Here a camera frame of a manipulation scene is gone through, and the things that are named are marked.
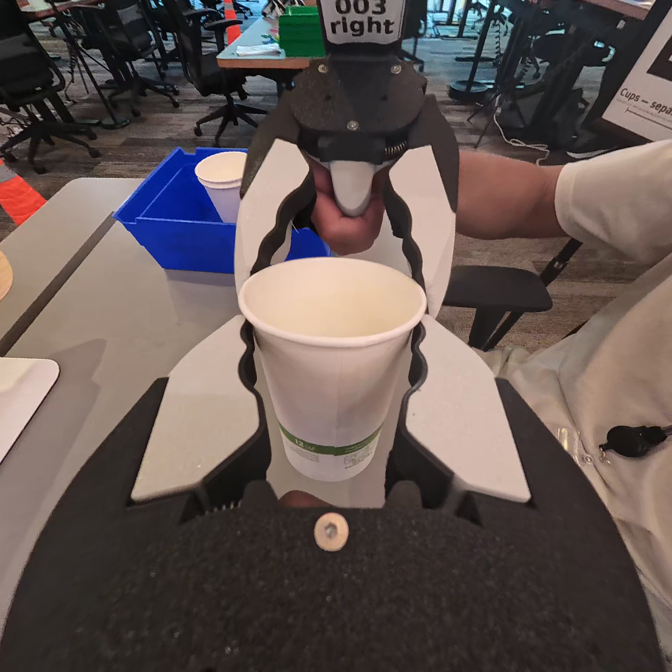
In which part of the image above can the green plastic crate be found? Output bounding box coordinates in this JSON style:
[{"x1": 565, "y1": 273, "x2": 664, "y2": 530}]
[{"x1": 278, "y1": 5, "x2": 326, "y2": 56}]

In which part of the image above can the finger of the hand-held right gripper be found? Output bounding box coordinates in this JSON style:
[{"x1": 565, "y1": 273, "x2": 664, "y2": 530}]
[
  {"x1": 377, "y1": 144, "x2": 457, "y2": 317},
  {"x1": 233, "y1": 138, "x2": 318, "y2": 316}
]

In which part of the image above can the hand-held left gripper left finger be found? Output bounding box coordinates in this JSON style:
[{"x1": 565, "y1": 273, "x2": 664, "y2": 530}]
[{"x1": 130, "y1": 315, "x2": 273, "y2": 511}]

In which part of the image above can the person's right hand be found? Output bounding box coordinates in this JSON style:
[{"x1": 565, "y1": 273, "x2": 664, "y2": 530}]
[{"x1": 310, "y1": 163, "x2": 387, "y2": 257}]

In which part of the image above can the black office chair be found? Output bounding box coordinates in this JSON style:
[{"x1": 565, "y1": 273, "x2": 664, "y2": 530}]
[
  {"x1": 168, "y1": 0, "x2": 268, "y2": 148},
  {"x1": 0, "y1": 0, "x2": 100, "y2": 174}
]

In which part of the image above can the cream shirt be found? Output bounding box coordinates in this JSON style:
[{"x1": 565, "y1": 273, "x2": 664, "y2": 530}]
[{"x1": 475, "y1": 139, "x2": 672, "y2": 636}]

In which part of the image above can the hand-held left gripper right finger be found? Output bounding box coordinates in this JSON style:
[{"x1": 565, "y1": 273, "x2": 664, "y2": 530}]
[{"x1": 386, "y1": 316, "x2": 532, "y2": 512}]

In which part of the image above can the white paper cup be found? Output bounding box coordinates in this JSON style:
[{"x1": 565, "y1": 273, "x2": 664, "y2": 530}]
[{"x1": 237, "y1": 256, "x2": 427, "y2": 483}]

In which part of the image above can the black clip-on device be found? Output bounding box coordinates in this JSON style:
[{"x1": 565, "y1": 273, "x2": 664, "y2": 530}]
[{"x1": 598, "y1": 423, "x2": 672, "y2": 460}]

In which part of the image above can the wood-edged desk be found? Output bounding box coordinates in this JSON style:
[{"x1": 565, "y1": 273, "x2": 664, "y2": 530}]
[{"x1": 217, "y1": 18, "x2": 312, "y2": 70}]

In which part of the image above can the person's left hand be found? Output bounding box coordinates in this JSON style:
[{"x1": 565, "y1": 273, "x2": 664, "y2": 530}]
[{"x1": 278, "y1": 489, "x2": 333, "y2": 509}]

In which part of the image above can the white floor cable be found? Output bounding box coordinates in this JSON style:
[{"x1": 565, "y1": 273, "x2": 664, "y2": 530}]
[{"x1": 492, "y1": 113, "x2": 550, "y2": 167}]

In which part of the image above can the group of white paper cups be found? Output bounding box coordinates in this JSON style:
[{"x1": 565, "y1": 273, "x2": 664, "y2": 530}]
[{"x1": 194, "y1": 151, "x2": 249, "y2": 224}]

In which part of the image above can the blue plastic bin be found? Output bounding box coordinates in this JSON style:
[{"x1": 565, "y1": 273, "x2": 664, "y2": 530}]
[{"x1": 113, "y1": 147, "x2": 331, "y2": 275}]

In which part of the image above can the person's right forearm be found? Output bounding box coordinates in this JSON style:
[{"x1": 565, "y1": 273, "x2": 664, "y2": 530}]
[{"x1": 457, "y1": 149, "x2": 565, "y2": 241}]

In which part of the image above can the framed white poster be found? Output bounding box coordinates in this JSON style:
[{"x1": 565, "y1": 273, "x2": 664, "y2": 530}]
[{"x1": 601, "y1": 5, "x2": 672, "y2": 142}]

